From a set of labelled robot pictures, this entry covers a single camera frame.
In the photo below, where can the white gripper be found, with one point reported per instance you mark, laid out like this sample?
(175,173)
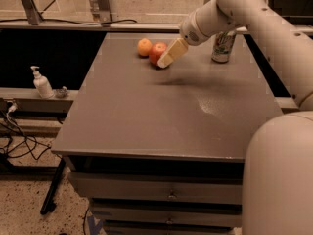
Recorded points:
(190,32)

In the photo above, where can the red apple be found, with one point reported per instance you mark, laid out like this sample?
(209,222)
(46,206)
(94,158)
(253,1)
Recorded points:
(156,51)

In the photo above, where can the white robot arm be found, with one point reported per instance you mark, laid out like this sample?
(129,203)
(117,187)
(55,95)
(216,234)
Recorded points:
(278,175)

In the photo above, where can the orange fruit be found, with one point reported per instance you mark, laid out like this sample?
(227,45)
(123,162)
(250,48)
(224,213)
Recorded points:
(144,46)

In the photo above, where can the green white soda can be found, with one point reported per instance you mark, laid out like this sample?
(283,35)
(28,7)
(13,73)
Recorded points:
(223,45)

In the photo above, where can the grey drawer cabinet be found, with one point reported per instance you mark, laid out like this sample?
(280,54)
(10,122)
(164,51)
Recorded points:
(190,122)

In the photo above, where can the small grey metal object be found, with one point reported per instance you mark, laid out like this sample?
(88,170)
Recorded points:
(62,92)

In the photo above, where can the white pump dispenser bottle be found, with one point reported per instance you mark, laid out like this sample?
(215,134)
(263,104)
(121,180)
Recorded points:
(42,84)

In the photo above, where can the top grey drawer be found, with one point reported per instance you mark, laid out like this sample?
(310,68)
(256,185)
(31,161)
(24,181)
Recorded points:
(145,188)

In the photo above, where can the grey drawer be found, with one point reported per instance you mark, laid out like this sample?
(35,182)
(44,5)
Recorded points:
(169,213)
(145,188)

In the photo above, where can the grey side shelf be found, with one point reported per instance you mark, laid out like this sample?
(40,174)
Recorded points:
(28,100)

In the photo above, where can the middle grey drawer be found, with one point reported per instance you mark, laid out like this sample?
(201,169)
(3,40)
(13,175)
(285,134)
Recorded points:
(169,213)

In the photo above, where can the black table leg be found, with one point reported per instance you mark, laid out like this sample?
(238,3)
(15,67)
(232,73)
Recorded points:
(49,204)

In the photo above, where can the middle metal bracket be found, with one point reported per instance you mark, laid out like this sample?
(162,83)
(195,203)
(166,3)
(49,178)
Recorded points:
(104,10)

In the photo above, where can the metal bracket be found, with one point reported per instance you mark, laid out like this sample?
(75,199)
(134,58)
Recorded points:
(104,10)
(33,16)

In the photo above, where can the left metal bracket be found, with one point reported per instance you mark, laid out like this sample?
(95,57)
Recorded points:
(33,16)

